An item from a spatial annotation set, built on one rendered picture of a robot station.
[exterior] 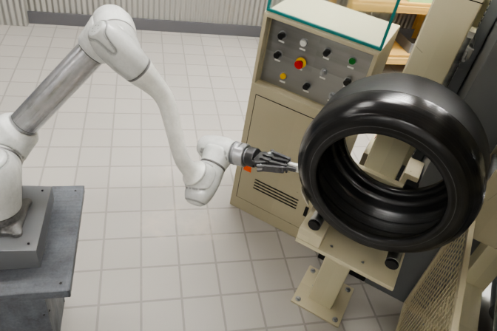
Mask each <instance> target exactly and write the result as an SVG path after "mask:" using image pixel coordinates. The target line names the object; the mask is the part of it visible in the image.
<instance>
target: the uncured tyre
mask: <svg viewBox="0 0 497 331"><path fill-rule="evenodd" d="M355 134H380V135H385V136H389V137H393V138H396V139H398V140H401V141H403V142H405V143H407V144H409V145H411V146H412V147H414V148H416V149H418V150H419V151H420V152H421V153H423V154H424V155H425V156H426V157H427V158H428V159H429V160H430V161H431V162H432V163H433V164H434V165H435V167H437V169H438V170H439V172H440V174H441V176H442V178H443V179H442V180H440V181H438V182H436V183H434V184H432V185H429V186H426V187H422V188H397V187H393V186H390V185H386V184H384V183H382V182H379V181H377V180H375V179H374V178H372V177H370V176H369V175H368V174H366V173H365V172H364V171H363V170H362V169H361V168H360V167H359V166H358V165H357V164H356V163H355V161H354V159H353V158H352V156H351V154H350V152H349V150H348V147H347V144H346V140H345V138H346V137H348V136H351V135H355ZM489 167H490V147H489V142H488V139H487V135H486V133H485V130H484V128H483V126H482V124H481V122H480V120H479V119H478V117H477V115H476V114H475V112H474V111H473V110H472V109H471V108H470V106H469V105H468V104H467V103H466V102H465V101H464V100H463V99H462V98H461V97H459V96H458V95H457V94H456V93H455V92H453V91H452V90H450V89H448V88H447V87H446V86H443V85H441V84H440V83H437V82H435V81H432V80H431V79H428V78H424V77H421V76H418V75H412V74H406V73H382V74H377V75H371V76H368V77H365V78H362V79H359V80H357V81H354V82H352V83H350V84H348V85H347V86H345V87H343V88H342V89H341V90H339V91H338V92H337V93H336V94H335V95H334V96H333V97H332V98H331V99H330V100H329V101H328V102H327V103H326V104H325V106H324V107H323V108H322V110H321V111H320V112H319V113H318V115H317V116H316V117H315V118H314V119H313V120H312V121H311V123H310V124H309V126H308V128H307V129H306V130H305V133H304V135H303V137H302V141H301V144H300V150H299V154H298V172H299V176H300V182H301V184H302V187H303V190H304V192H305V194H306V196H307V198H308V199H309V201H310V202H311V204H312V205H313V206H314V208H315V209H316V211H317V212H318V213H319V214H320V215H321V217H322V218H323V219H324V220H325V221H326V222H327V223H328V224H329V225H331V226H332V227H333V228H334V229H336V230H337V231H339V232H340V233H341V234H343V235H344V236H346V237H348V238H349V239H352V240H354V241H355V242H358V243H360V244H361V245H365V246H367V247H370V248H374V249H377V250H383V251H389V252H396V253H418V252H424V251H428V250H433V249H437V248H440V247H442V246H444V245H447V244H449V243H451V242H452V241H454V240H455V239H457V238H459V237H460V236H461V235H462V234H463V233H464V232H465V231H466V230H467V229H468V228H469V227H470V226H471V224H472V223H473V222H474V220H475V219H476V217H477V216H478V215H479V212H480V210H481V208H482V206H483V203H484V198H485V193H486V187H487V178H488V172H489Z"/></svg>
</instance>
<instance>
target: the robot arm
mask: <svg viewBox="0 0 497 331"><path fill-rule="evenodd" d="M102 64H107V65H108V66H109V67H110V68H111V69H112V70H114V71H115V72H116V73H117V74H119V75H120V76H121V77H123V78H124V79H126V80H127V81H128V82H130V83H131V84H133V85H135V86H136V87H138V88H139V89H141V90H143V91H144V92H145V93H147V94H148V95H150V96H151V97H152V98H153V99H154V100H155V102H156V104H157V105H158V108H159V110H160V113H161V117H162V119H163V124H164V128H165V130H166V136H167V139H168V141H169V147H170V149H171V153H172V156H173V159H174V161H175V164H176V166H177V167H178V169H179V170H180V172H181V173H182V174H183V182H184V183H185V186H186V189H185V199H186V201H187V202H188V203H190V204H192V205H196V206H199V207H201V206H204V205H206V204H207V203H208V202H209V201H210V200H211V199H212V197H213V196H214V195H215V193H216V191H217V189H218V187H219V185H220V183H221V181H222V178H223V174H224V172H225V170H226V169H227V168H228V167H229V166H230V164H232V165H236V166H242V167H245V166H249V167H252V168H255V167H257V172H261V171H265V172H273V173H281V174H283V173H284V171H285V172H286V173H288V171H293V172H297V173H299V172H298V163H293V162H291V158H290V157H288V156H285V155H284V154H281V153H278V152H276V151H275V150H273V149H271V151H270V152H266V151H261V150H259V149H258V148H255V147H251V146H250V145H249V144H247V143H241V142H238V141H235V140H233V139H231V138H229V137H224V136H220V135H204V136H202V137H201V138H200V139H199V140H198V142H197V152H198V154H199V155H200V156H201V157H202V158H201V161H195V162H194V161H192V160H191V158H190V157H189V155H188V152H187V150H186V144H185V140H184V136H183V130H182V126H181V122H180V115H179V112H178V106H177V104H176V101H175V98H174V95H173V94H172V91H171V90H170V88H169V87H168V85H167V84H166V82H165V80H164V79H163V78H162V77H161V75H160V74H159V72H158V71H157V70H156V68H155V66H154V65H153V63H152V62H151V60H150V59H149V58H148V57H147V55H146V54H145V53H144V51H143V50H142V49H141V46H140V43H139V41H138V38H137V31H136V28H135V24H134V22H133V20H132V18H131V16H130V15H129V14H128V12H126V11H125V10H124V9H122V8H121V7H119V6H117V5H114V4H105V5H103V6H101V7H99V8H98V9H97V10H95V12H94V13H93V14H92V16H91V17H90V19H89V21H88V22H87V24H86V26H85V27H84V28H83V30H82V31H81V33H80V35H79V37H78V44H77V45H76V46H75V47H74V48H73V49H72V50H71V51H70V52H69V53H68V55H67V56H66V57H65V58H64V59H63V60H62V61H61V62H60V63H59V64H58V66H57V67H56V68H55V69H54V70H53V71H52V72H51V73H50V74H49V75H48V76H47V77H46V78H45V79H44V80H43V81H42V82H41V83H40V84H39V86H38V87H37V88H36V89H35V90H34V91H33V92H32V93H31V94H30V96H29V97H28V98H27V99H26V100H25V101H24V102H23V103H22V104H21V105H20V107H18V108H17V110H15V111H14V112H8V113H4V114H2V115H0V236H11V237H15V238H18V237H20V236H22V234H23V230H22V228H23V225H24V221H25V219H26V216H27V212H28V209H29V207H30V206H31V205H32V203H33V201H32V200H31V199H30V198H22V165H23V162H24V161H25V160H26V159H27V157H28V155H29V153H30V152H31V151H32V149H33V148H34V146H35V145H36V143H37V142H38V130H39V129H40V128H41V127H42V126H43V125H44V124H45V123H46V122H47V121H48V120H49V119H50V118H51V117H52V116H53V115H54V114H55V113H56V112H57V111H58V110H59V109H60V108H61V107H62V106H63V105H64V104H65V102H66V101H67V100H68V99H69V98H70V97H71V96H72V95H73V94H74V93H75V92H76V91H77V90H78V89H79V88H80V87H81V86H82V84H83V83H84V82H85V81H86V80H87V79H88V78H89V77H90V76H91V75H92V74H93V73H94V72H95V71H96V70H97V69H98V68H99V66H100V65H102Z"/></svg>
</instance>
